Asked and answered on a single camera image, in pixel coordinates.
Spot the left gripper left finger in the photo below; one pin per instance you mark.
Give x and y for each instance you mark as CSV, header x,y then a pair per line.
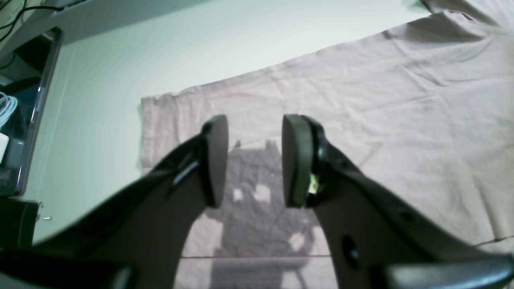
x,y
133,240

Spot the pink T-shirt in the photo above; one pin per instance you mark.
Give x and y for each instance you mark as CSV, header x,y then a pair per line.
x,y
425,109

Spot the dark monitor at table edge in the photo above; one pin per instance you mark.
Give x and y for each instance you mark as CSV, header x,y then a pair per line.
x,y
26,73

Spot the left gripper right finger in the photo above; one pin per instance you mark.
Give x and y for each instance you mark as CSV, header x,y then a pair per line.
x,y
376,240

